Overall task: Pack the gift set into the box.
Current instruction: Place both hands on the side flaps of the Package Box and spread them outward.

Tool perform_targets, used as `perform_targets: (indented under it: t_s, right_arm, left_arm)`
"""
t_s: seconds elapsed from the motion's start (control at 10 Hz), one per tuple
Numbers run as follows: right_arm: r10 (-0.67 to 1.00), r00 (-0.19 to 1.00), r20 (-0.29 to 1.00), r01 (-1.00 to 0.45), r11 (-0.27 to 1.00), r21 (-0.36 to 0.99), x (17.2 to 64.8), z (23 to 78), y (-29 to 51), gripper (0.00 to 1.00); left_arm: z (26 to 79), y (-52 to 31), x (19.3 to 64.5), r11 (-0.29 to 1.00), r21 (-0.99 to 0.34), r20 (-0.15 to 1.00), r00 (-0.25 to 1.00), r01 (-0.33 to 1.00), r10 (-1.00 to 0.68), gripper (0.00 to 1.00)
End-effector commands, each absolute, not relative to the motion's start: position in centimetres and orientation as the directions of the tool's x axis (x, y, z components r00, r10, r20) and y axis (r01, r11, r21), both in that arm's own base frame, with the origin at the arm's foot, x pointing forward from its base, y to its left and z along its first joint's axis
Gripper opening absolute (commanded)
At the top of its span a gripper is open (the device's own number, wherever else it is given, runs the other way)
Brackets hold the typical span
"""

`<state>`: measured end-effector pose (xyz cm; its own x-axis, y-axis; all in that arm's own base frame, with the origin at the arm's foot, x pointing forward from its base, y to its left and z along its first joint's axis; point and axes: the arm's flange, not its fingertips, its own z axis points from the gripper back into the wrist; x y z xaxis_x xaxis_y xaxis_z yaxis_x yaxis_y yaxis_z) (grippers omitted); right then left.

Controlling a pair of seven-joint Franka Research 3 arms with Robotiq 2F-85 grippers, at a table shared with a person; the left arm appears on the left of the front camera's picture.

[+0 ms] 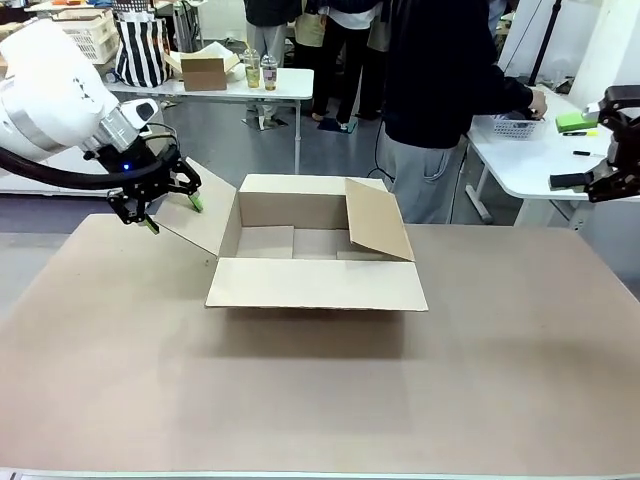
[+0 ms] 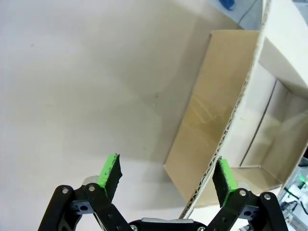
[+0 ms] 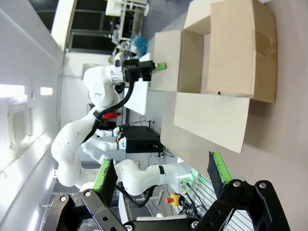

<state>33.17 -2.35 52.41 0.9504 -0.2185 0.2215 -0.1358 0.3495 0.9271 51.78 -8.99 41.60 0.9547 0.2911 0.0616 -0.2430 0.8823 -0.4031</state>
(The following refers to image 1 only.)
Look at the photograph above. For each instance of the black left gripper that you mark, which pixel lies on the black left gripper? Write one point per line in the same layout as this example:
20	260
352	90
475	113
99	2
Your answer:
135	172

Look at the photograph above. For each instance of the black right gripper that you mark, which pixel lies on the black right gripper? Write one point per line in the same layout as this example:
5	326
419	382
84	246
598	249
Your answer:
625	142

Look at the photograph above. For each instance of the brown cardboard packing box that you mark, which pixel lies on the brown cardboard packing box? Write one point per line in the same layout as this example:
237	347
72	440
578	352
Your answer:
315	285

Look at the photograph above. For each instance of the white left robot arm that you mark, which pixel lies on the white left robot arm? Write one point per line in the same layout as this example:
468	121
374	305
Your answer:
45	85

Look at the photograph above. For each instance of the small brown cardboard box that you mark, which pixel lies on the small brown cardboard box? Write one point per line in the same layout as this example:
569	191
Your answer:
202	75

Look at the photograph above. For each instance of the white open tray box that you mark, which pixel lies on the white open tray box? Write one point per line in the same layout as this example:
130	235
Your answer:
220	50

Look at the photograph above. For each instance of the person's right hand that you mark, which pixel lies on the person's right hand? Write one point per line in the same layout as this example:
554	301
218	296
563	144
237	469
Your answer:
538	104

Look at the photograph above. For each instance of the black marker pen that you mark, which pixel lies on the black marker pen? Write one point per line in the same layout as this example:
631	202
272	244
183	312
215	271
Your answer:
587	154

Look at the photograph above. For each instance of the yellow marker pen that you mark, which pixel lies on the yellow marker pen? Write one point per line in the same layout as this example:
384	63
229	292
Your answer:
580	133

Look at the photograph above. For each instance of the white side table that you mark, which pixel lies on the white side table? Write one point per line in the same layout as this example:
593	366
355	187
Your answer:
530	160

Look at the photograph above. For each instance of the white leaning panel board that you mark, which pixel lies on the white leaning panel board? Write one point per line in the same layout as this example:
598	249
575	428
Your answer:
600	45

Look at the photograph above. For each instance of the white plastic basket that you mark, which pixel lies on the white plastic basket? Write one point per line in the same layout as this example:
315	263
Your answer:
515	127

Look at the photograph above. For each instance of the black tripod stand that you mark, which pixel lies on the black tripod stand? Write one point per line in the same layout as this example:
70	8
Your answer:
545	40

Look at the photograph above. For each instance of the white low cabinet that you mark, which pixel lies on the white low cabinet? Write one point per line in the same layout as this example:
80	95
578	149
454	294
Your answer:
30	187

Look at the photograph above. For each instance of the black white striped bag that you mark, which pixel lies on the black white striped bag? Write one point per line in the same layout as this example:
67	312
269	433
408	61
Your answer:
142	50

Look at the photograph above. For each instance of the clear plastic cup yellow drink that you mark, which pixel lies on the clear plastic cup yellow drink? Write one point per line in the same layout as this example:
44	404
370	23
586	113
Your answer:
252	70
270	75

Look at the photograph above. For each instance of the white folding table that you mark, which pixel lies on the white folding table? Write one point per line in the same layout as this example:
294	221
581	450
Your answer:
292	80

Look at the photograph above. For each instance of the cream plastic crate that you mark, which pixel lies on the cream plastic crate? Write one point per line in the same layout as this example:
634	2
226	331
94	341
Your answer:
92	35

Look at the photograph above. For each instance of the bystander in blue-grey shirt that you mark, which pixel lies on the bystander in blue-grey shirt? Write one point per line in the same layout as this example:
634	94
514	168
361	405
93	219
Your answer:
493	15

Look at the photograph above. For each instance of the bystander in grey pants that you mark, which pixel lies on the bystander in grey pants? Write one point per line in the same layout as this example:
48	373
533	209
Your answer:
265	40

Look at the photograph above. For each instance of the person in navy sweater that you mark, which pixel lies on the person in navy sweater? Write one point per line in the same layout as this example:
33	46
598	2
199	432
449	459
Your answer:
440	75

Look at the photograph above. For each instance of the bystander in beige apron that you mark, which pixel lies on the bystander in beige apron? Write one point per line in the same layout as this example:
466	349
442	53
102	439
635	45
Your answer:
310	25

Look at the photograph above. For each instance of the bystander in black pants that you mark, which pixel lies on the bystander in black pants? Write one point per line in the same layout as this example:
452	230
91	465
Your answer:
350	60

